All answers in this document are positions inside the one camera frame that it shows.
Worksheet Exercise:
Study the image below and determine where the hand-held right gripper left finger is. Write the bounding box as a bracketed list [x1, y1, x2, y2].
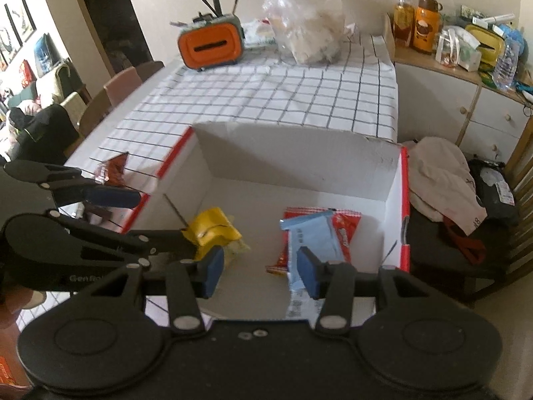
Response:
[98, 246, 226, 336]

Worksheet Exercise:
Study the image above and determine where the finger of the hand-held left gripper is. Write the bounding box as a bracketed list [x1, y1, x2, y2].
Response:
[3, 162, 141, 210]
[62, 217, 197, 266]

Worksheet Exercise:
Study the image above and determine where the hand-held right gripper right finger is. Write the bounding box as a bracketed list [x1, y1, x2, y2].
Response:
[296, 247, 429, 336]

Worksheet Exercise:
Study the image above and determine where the brown snack packet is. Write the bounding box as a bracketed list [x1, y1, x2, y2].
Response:
[94, 153, 129, 187]

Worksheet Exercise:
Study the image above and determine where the cream snack packet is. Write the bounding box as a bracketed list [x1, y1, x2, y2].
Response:
[223, 215, 253, 267]

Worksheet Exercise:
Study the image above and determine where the light blue snack packet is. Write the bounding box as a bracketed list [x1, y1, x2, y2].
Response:
[280, 210, 346, 321]

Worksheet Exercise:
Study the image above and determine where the yellow snack packet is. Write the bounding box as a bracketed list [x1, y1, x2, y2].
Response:
[183, 207, 243, 260]

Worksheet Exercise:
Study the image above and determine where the red checkered snack packet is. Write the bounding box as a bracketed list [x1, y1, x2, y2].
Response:
[266, 206, 362, 278]

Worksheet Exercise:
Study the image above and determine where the red cardboard box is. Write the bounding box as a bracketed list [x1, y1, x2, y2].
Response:
[121, 122, 413, 321]

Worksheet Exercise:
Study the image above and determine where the person's left hand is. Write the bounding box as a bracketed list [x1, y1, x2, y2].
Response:
[0, 287, 46, 334]

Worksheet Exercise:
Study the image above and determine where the black jacket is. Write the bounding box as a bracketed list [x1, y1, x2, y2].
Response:
[8, 104, 80, 163]

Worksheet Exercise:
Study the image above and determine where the slatted wooden chair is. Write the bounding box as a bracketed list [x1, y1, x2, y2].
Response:
[406, 125, 533, 303]

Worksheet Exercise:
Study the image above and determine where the beige cloth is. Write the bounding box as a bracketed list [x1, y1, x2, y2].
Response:
[402, 137, 488, 236]

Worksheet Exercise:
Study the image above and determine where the orange teal tissue box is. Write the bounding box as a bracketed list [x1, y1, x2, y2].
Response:
[177, 13, 246, 72]

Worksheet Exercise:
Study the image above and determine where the checked tablecloth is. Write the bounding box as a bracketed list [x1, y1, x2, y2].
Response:
[19, 31, 399, 330]

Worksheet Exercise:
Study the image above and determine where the black bag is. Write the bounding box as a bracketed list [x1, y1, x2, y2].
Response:
[468, 158, 521, 222]

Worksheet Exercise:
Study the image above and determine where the printed colourful packet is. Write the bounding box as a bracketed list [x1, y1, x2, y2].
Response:
[244, 19, 278, 49]

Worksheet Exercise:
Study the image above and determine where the white wooden cabinet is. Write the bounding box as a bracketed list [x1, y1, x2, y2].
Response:
[393, 42, 533, 163]

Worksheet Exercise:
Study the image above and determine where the clear plastic bag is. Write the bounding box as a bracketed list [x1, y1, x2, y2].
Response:
[262, 0, 349, 66]

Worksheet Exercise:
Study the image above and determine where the small clear gift bag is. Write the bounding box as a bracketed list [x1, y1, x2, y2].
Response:
[435, 25, 484, 72]

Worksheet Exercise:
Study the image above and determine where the orange liquid bottle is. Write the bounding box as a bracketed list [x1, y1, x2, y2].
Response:
[392, 0, 416, 48]

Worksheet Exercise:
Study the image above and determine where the orange thermos flask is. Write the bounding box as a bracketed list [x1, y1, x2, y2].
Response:
[413, 0, 443, 55]

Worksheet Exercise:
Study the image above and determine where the clear water bottle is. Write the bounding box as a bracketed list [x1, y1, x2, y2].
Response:
[493, 35, 524, 93]

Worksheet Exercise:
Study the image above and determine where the yellow lunch container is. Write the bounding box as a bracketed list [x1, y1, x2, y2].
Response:
[464, 24, 511, 66]

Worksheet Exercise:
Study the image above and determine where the white tube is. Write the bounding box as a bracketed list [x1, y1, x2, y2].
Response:
[472, 12, 517, 26]

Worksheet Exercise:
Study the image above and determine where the red strap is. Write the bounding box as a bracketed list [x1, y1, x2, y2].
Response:
[442, 216, 487, 266]

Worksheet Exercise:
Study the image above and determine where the framed wall picture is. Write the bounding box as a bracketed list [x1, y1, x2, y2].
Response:
[0, 0, 36, 71]

